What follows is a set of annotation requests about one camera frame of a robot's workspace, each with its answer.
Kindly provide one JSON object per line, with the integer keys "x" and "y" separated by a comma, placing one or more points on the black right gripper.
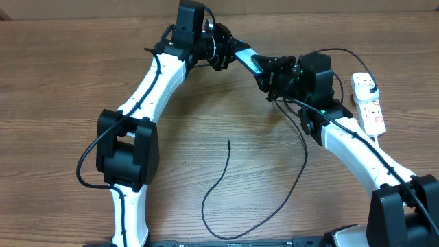
{"x": 271, "y": 71}

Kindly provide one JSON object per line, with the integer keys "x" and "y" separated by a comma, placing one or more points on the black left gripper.
{"x": 229, "y": 44}

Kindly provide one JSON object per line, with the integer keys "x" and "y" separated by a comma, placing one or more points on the Samsung Galaxy smartphone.
{"x": 246, "y": 58}

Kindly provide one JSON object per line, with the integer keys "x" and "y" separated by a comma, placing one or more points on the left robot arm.
{"x": 127, "y": 139}

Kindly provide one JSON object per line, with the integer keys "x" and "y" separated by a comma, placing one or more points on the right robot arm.
{"x": 403, "y": 206}

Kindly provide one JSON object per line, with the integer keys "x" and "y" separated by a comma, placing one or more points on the white USB charger plug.
{"x": 363, "y": 94}

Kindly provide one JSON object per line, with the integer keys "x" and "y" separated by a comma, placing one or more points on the white power strip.
{"x": 370, "y": 114}

